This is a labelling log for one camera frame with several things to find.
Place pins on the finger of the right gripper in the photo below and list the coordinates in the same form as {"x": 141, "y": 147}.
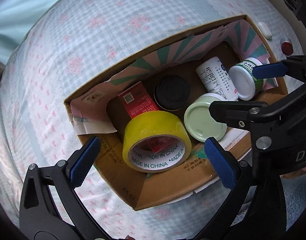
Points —
{"x": 234, "y": 113}
{"x": 293, "y": 66}

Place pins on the small red jar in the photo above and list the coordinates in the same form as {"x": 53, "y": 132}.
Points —
{"x": 286, "y": 46}

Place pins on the yellow tape roll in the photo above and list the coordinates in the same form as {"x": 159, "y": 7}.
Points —
{"x": 155, "y": 141}

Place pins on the open cardboard box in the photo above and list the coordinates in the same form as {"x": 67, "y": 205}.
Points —
{"x": 89, "y": 114}

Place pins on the pink red box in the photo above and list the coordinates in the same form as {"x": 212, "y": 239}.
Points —
{"x": 136, "y": 100}

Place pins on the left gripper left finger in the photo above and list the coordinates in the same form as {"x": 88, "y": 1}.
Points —
{"x": 50, "y": 208}

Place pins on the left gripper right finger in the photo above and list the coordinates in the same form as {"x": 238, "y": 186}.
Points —
{"x": 266, "y": 215}

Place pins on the pale green lid jar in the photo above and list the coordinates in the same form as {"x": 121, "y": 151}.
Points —
{"x": 198, "y": 121}

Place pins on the white pill bottle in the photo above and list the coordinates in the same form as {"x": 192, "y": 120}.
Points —
{"x": 216, "y": 79}

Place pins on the checkered floral bed sheet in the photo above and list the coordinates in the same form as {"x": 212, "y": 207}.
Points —
{"x": 74, "y": 41}

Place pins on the light blue hanging cloth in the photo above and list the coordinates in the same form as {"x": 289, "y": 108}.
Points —
{"x": 16, "y": 19}

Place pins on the white-lid green jar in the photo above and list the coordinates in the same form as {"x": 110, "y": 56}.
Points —
{"x": 246, "y": 84}

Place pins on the black lid white jar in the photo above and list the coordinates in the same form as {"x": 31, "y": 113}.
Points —
{"x": 171, "y": 92}

